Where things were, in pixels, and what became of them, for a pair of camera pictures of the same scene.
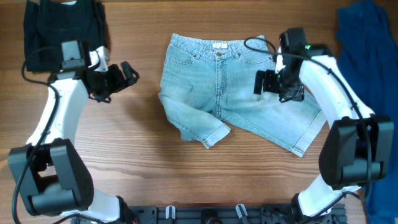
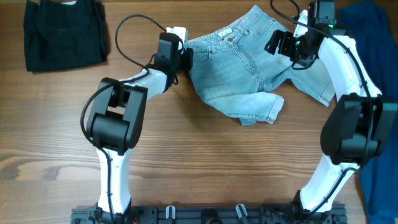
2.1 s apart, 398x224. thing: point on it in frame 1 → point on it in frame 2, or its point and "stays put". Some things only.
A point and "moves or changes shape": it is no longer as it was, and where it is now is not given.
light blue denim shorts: x=208 y=81 moves or changes shape
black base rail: x=219 y=214 stays put
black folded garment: x=47 y=24 stays put
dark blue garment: x=367 y=55 stays put
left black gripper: x=117 y=82 → x=187 y=54
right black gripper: x=296 y=93 → x=286 y=37
